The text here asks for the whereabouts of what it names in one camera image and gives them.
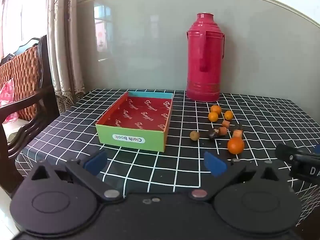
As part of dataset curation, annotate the beige curtain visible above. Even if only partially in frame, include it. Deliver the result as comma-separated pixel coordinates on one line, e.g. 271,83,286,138
47,0,85,113

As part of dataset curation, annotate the dark wooden chair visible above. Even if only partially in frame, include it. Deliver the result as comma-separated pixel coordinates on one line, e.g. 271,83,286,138
0,34,60,198

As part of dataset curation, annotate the colourful cardboard box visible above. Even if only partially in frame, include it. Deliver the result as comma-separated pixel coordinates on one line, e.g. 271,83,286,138
96,91,174,153

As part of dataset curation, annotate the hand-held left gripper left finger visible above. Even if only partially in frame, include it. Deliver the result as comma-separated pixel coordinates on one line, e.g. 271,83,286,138
25,150,124,203

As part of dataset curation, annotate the pink plastic bag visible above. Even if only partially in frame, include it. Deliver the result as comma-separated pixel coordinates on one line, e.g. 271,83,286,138
0,77,19,124

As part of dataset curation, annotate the black white checkered tablecloth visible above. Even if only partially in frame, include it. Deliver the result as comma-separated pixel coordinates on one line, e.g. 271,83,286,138
15,89,320,220

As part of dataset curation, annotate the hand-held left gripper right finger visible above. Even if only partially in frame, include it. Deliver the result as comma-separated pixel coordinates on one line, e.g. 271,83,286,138
187,151,282,202

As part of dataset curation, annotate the large orange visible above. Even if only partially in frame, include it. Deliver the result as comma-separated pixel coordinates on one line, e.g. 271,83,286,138
227,137,245,155

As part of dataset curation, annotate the orange woven cushion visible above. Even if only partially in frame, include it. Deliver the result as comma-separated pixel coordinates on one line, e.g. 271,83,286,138
0,46,42,120

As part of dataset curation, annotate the red thermos flask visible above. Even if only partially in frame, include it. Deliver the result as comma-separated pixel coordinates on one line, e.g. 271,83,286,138
186,12,225,102

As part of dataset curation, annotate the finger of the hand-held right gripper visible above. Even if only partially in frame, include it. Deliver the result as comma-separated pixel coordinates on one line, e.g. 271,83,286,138
275,143,300,165

